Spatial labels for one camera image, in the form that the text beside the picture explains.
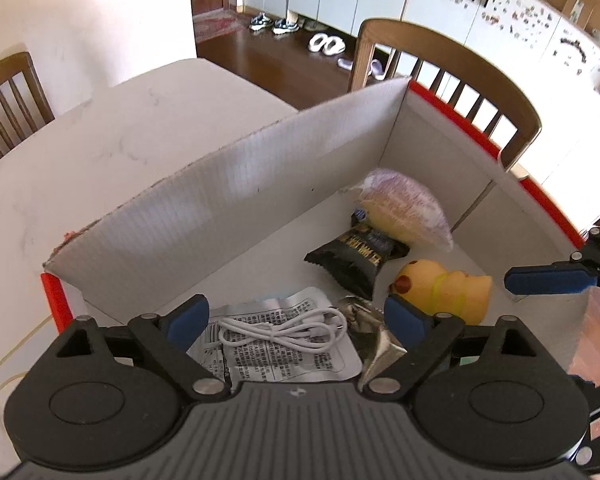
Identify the black snack packet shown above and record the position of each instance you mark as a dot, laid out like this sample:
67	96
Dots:
355	260

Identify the yellow duck toy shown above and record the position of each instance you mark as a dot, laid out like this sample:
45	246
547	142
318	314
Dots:
455	295

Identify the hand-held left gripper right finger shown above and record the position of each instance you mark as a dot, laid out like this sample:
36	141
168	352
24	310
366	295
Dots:
405	322

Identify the red cardboard box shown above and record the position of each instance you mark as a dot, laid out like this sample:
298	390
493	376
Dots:
230	200

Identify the white wooden wall cabinet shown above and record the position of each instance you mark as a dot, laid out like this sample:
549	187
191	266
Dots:
430	5

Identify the dark wooden chair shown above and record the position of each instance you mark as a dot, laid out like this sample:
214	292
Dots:
10	65

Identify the silver foil packet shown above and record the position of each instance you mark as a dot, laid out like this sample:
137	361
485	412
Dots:
375	345

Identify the bread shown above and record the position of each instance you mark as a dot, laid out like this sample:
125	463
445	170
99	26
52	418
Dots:
405	205

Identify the red patterned rug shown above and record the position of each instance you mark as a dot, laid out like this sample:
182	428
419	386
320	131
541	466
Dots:
220	25

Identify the purple slipper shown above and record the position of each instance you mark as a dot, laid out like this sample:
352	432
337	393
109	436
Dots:
346	63
377	68

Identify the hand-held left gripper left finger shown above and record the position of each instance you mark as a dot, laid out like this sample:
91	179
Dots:
187	320

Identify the white marble desktop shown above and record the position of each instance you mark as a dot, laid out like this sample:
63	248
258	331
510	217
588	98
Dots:
80	160

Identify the light wooden chair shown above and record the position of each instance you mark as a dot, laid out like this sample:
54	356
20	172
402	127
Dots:
430	35

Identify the grey sneaker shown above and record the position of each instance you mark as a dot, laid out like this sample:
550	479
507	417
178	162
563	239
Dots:
286	26
261	21

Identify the white slipper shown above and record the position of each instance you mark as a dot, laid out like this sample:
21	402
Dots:
318	42
334	46

